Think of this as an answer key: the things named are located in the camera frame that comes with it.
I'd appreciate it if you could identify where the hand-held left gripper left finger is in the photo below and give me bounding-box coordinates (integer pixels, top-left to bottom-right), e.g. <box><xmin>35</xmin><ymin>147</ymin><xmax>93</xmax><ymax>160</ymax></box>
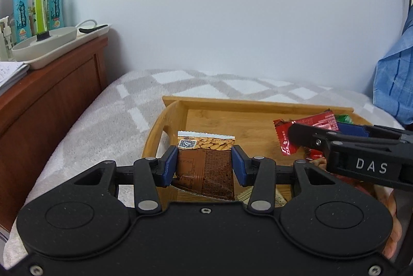
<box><xmin>65</xmin><ymin>145</ymin><xmax>179</xmax><ymax>215</ymax></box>

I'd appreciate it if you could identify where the brown almond snack packet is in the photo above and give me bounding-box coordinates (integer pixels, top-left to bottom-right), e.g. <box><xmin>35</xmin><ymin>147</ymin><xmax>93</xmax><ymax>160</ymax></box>
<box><xmin>172</xmin><ymin>131</ymin><xmax>236</xmax><ymax>201</ymax></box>

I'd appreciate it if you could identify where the blue checked cloth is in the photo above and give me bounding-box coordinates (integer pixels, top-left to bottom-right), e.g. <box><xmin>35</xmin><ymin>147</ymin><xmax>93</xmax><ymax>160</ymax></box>
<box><xmin>374</xmin><ymin>27</ymin><xmax>413</xmax><ymax>126</ymax></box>

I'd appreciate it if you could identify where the small red snack packet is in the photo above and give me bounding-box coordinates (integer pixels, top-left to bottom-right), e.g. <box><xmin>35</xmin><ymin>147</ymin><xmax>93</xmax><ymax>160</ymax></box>
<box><xmin>274</xmin><ymin>119</ymin><xmax>300</xmax><ymax>156</ymax></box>

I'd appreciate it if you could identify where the person's right hand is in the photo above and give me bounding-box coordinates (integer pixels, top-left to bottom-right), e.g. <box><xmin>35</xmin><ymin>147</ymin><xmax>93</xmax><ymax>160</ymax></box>
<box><xmin>384</xmin><ymin>189</ymin><xmax>403</xmax><ymax>260</ymax></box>

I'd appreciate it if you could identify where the red peanut snack packet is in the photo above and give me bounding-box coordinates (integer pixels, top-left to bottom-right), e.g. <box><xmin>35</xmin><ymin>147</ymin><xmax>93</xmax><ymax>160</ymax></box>
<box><xmin>305</xmin><ymin>148</ymin><xmax>327</xmax><ymax>168</ymax></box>

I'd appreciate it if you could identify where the beige snack packet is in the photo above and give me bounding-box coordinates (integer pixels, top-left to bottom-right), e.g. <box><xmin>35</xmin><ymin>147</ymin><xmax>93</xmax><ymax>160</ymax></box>
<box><xmin>235</xmin><ymin>187</ymin><xmax>288</xmax><ymax>209</ymax></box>

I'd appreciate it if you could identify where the white oval tray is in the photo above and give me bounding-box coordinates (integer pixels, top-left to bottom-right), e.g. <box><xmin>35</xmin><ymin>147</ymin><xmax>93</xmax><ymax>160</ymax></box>
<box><xmin>11</xmin><ymin>26</ymin><xmax>78</xmax><ymax>70</ymax></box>

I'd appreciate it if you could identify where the stack of papers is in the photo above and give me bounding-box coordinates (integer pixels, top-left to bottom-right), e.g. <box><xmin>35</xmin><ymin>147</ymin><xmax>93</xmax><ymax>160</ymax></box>
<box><xmin>0</xmin><ymin>61</ymin><xmax>30</xmax><ymax>96</ymax></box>

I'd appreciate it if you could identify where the wooden cabinet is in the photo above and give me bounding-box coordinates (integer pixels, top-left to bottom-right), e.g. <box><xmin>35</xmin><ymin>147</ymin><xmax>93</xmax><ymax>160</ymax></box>
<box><xmin>0</xmin><ymin>35</ymin><xmax>108</xmax><ymax>231</ymax></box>

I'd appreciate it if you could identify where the small white bottle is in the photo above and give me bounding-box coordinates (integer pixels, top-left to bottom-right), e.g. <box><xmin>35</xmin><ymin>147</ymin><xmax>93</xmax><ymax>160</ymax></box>
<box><xmin>0</xmin><ymin>17</ymin><xmax>13</xmax><ymax>62</ymax></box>

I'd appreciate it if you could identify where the teal spray bottle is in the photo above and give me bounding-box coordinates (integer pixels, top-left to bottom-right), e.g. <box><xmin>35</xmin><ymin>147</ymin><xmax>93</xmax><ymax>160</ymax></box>
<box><xmin>13</xmin><ymin>0</ymin><xmax>31</xmax><ymax>44</ymax></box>
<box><xmin>47</xmin><ymin>0</ymin><xmax>64</xmax><ymax>31</ymax></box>

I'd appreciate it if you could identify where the wooden serving tray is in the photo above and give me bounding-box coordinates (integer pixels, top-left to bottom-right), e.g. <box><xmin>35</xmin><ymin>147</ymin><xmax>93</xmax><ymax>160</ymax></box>
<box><xmin>142</xmin><ymin>96</ymin><xmax>375</xmax><ymax>209</ymax></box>

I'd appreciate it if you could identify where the green spray bottle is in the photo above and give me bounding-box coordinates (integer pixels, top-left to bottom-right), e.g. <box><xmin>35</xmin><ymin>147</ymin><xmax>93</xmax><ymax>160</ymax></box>
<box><xmin>31</xmin><ymin>0</ymin><xmax>47</xmax><ymax>35</ymax></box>

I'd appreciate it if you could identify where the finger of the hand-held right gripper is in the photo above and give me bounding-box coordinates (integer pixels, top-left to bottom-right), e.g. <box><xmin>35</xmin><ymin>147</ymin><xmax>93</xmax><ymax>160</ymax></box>
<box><xmin>337</xmin><ymin>122</ymin><xmax>413</xmax><ymax>143</ymax></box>
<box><xmin>288</xmin><ymin>122</ymin><xmax>343</xmax><ymax>154</ymax></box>

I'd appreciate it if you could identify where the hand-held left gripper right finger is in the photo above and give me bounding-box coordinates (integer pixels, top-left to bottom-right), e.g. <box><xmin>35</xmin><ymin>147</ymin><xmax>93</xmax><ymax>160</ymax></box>
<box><xmin>232</xmin><ymin>145</ymin><xmax>343</xmax><ymax>215</ymax></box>

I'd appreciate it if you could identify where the large red snack packet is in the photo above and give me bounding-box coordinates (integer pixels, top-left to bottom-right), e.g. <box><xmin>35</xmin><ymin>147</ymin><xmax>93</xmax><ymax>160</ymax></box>
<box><xmin>295</xmin><ymin>111</ymin><xmax>340</xmax><ymax>134</ymax></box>

